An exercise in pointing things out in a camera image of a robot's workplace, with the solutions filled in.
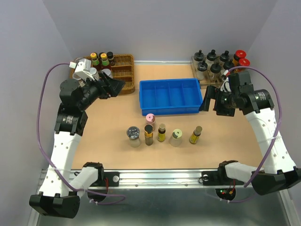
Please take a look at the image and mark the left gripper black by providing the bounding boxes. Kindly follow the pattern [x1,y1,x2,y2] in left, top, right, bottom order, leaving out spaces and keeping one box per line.
[79,71,126,111]

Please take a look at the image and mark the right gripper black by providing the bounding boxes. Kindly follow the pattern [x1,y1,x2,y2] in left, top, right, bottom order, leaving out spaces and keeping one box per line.
[198,85,239,116]

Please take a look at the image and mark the pink cap spice jar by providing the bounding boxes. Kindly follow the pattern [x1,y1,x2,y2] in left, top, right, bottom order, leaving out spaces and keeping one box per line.
[145,113,156,129]

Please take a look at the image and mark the beige cap yellow label bottle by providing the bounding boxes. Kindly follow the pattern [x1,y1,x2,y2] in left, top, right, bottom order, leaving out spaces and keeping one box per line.
[189,126,202,144]

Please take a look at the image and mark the silver lid glass jar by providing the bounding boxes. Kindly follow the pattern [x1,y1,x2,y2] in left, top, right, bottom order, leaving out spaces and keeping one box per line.
[127,126,141,147]

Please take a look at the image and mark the black gold cap bottle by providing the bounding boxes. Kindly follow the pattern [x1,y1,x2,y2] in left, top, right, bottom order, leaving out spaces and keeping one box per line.
[144,124,153,145]

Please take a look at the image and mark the yellow-green cap spice jar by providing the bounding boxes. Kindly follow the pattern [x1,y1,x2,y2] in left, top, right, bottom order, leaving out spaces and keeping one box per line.
[169,129,182,147]

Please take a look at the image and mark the small yellow label bottle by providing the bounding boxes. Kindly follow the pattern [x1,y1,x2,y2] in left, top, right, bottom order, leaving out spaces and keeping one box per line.
[157,123,166,142]

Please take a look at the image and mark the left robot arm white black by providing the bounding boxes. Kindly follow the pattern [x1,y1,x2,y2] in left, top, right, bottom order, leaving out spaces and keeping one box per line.
[29,73,125,218]

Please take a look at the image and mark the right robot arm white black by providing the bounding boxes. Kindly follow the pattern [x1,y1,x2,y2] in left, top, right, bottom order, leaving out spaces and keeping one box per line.
[200,84,301,195]

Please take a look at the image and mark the clear acrylic condiment rack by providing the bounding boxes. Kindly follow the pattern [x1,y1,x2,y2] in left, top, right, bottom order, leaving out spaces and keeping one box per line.
[190,49,236,88]

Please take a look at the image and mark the glass jar blue label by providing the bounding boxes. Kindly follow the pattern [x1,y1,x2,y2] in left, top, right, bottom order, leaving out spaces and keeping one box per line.
[101,69,113,78]

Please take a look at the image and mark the brown wicker basket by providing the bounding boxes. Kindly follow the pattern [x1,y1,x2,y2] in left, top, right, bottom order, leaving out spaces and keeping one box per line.
[70,52,135,95]

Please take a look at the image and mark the black cap shaker front middle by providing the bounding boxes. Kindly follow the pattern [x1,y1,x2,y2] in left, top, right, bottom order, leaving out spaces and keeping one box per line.
[208,62,221,81]

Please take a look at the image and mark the black cap shaker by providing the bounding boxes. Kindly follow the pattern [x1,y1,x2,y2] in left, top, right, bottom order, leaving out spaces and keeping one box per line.
[196,60,207,81]
[223,59,235,70]
[193,50,204,63]
[208,62,221,81]
[206,49,217,65]
[219,50,230,63]

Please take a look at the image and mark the glass jar white contents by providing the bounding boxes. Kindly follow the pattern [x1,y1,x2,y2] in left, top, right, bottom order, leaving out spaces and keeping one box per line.
[90,67,99,81]

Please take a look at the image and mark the black cap shaker front left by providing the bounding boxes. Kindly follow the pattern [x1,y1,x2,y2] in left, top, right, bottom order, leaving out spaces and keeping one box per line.
[196,60,207,81]

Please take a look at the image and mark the yellow cap green label bottle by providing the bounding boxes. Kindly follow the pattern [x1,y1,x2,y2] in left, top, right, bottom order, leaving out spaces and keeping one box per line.
[90,52,100,66]

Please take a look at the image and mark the black cap dark bottle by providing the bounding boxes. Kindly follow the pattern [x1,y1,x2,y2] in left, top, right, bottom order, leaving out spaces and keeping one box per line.
[107,51,115,66]

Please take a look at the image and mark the black cap shaker front right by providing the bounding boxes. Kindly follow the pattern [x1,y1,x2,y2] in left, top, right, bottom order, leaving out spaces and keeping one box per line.
[223,59,235,70]

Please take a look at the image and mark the black cap shaker rear middle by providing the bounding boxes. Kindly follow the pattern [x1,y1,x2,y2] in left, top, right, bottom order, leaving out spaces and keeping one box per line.
[206,49,217,65]

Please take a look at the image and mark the black cap shaker rear right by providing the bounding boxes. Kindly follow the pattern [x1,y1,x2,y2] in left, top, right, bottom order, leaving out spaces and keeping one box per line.
[219,50,230,63]

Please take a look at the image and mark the black cap shaker rear left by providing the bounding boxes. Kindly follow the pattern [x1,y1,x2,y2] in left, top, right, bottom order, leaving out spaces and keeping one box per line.
[193,50,204,63]

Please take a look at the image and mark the blue divided plastic tray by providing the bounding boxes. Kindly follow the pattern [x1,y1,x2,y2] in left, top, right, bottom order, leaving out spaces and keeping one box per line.
[139,78,203,116]

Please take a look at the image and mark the red lid sauce jar front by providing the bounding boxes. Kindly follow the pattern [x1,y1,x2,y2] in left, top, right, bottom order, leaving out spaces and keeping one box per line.
[235,58,250,73]

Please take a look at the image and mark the red lid sauce jar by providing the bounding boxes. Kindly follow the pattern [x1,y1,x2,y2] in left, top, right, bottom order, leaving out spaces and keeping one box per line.
[233,49,246,66]
[235,58,250,73]

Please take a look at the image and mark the red lid sauce jar rear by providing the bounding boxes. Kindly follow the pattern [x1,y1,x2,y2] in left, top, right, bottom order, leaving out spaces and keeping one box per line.
[233,49,246,66]

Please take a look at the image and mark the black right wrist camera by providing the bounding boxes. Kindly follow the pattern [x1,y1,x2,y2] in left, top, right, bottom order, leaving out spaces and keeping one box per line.
[223,71,254,94]

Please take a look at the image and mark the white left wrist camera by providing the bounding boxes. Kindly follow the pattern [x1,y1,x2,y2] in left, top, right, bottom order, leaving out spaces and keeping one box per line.
[69,58,94,81]

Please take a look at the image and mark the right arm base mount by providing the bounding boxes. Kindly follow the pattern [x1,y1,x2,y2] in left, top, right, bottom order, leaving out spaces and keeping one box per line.
[201,170,244,186]

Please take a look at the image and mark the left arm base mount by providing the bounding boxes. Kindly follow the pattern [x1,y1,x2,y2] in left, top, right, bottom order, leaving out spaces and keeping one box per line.
[75,171,120,188]

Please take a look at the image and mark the aluminium rail frame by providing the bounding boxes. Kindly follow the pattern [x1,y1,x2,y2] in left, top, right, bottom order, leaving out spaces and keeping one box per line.
[28,169,301,226]

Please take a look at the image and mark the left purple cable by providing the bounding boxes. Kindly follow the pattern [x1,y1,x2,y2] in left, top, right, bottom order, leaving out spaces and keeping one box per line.
[37,62,127,205]

